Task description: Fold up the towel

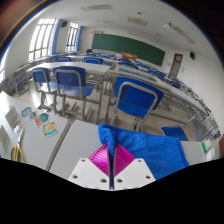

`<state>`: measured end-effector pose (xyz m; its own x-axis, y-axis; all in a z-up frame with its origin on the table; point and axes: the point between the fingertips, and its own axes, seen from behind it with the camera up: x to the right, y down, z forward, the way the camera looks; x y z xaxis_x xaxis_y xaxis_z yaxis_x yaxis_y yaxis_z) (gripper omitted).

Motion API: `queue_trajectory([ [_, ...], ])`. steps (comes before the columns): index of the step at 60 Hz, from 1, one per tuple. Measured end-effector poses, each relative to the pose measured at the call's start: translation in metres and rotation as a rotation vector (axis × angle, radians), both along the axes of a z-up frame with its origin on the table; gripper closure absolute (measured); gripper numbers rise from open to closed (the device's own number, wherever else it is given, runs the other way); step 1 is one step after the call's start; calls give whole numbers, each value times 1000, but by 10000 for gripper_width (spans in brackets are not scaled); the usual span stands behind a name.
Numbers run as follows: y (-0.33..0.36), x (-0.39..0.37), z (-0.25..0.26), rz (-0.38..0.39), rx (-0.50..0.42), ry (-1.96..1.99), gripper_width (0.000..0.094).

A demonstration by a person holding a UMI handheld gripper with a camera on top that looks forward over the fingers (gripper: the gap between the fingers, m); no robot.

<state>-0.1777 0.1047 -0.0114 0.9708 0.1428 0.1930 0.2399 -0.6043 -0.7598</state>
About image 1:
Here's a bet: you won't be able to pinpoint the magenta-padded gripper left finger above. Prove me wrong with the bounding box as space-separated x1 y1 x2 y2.
68 143 112 191

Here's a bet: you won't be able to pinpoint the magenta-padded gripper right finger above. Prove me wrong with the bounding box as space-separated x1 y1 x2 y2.
113 143 157 191

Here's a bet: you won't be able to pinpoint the blue towel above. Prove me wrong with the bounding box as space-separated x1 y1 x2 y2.
97 123 190 190

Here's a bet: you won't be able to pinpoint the yellow and blue sticker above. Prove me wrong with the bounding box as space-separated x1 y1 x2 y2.
42 121 59 138

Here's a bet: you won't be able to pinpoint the red and blue sticker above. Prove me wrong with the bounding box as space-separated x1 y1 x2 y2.
34 112 51 128

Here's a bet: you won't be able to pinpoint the small blue sticker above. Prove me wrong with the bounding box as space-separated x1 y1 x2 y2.
27 111 38 122

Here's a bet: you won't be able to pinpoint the long grey desk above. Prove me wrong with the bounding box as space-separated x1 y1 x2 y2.
105 64 215 135
25 61 112 125

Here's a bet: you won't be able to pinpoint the small white box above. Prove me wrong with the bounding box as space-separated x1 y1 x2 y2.
206 148 217 162

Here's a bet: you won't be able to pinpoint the blue round sticker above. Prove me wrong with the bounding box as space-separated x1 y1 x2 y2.
20 106 33 119

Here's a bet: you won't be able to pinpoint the framed picture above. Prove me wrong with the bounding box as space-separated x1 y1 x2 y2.
116 64 168 88

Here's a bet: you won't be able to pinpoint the white folded card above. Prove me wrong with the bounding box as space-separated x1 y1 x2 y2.
4 105 20 130
0 124 11 152

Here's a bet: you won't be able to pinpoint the rows of blue chairs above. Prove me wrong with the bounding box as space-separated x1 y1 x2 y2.
53 51 222 141

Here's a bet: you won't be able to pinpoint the orange lectern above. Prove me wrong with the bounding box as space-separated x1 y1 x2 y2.
121 51 139 61

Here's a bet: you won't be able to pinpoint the brown classroom door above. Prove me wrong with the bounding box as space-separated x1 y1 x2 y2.
169 53 184 77

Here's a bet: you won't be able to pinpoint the green chalkboard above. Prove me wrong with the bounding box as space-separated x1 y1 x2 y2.
91 32 167 67

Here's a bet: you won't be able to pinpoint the blue curtain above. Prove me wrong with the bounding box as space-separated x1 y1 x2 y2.
76 25 84 53
49 19 63 56

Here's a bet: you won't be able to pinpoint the narrow window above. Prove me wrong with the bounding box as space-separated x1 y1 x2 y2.
65 22 80 53

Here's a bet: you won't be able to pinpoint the large window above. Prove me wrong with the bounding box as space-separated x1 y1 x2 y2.
28 18 58 63

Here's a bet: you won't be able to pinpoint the ceiling air vent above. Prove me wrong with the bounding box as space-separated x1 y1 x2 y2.
127 16 150 27

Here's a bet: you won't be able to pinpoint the ceiling projector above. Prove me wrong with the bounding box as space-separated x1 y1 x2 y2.
162 22 178 32

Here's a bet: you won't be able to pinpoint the ceiling lights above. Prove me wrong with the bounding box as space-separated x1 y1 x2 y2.
79 3 198 45

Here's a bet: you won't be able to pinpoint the blue chair with grey frame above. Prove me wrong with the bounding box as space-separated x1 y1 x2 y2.
160 125 190 142
53 65 98 122
111 76 165 133
31 67 57 112

